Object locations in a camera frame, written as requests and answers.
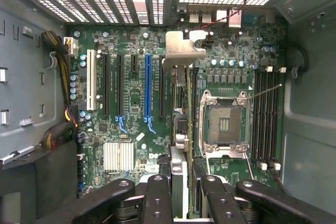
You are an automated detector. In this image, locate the silver finned chipset heatsink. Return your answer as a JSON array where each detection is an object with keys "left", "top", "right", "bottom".
[{"left": 103, "top": 142, "right": 135, "bottom": 172}]

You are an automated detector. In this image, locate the CPU socket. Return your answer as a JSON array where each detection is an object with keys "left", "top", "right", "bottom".
[{"left": 198, "top": 89, "right": 250, "bottom": 154}]

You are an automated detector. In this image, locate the black RAM slot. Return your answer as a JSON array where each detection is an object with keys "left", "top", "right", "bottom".
[
  {"left": 267, "top": 70, "right": 274, "bottom": 165},
  {"left": 261, "top": 70, "right": 268, "bottom": 165},
  {"left": 274, "top": 70, "right": 281, "bottom": 165},
  {"left": 193, "top": 68, "right": 200, "bottom": 158},
  {"left": 254, "top": 70, "right": 261, "bottom": 165}
]

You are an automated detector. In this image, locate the green Dell motherboard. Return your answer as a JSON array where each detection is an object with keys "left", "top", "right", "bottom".
[{"left": 69, "top": 6, "right": 287, "bottom": 199}]

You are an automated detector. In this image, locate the open black PC case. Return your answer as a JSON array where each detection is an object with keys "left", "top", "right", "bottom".
[{"left": 0, "top": 0, "right": 336, "bottom": 224}]

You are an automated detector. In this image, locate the long black expansion slot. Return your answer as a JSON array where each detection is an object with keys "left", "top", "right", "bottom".
[
  {"left": 102, "top": 53, "right": 111, "bottom": 118},
  {"left": 115, "top": 54, "right": 129, "bottom": 135},
  {"left": 158, "top": 55, "right": 166, "bottom": 119}
]

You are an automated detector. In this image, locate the blue expansion slot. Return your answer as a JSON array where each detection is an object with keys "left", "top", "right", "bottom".
[{"left": 144, "top": 53, "right": 158, "bottom": 135}]

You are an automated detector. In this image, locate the thin metal locking lever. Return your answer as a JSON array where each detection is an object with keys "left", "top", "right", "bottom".
[{"left": 246, "top": 83, "right": 284, "bottom": 102}]

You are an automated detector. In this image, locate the black plastic shroud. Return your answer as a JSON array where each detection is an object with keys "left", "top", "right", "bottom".
[{"left": 0, "top": 142, "right": 79, "bottom": 224}]

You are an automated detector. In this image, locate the white expansion slot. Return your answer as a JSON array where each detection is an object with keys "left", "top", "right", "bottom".
[{"left": 86, "top": 49, "right": 98, "bottom": 112}]

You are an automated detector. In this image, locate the short black expansion slot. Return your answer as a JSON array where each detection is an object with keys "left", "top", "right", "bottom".
[{"left": 130, "top": 54, "right": 139, "bottom": 74}]

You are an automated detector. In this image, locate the braided black yellow power cable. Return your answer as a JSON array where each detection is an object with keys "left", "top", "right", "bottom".
[{"left": 40, "top": 30, "right": 80, "bottom": 157}]

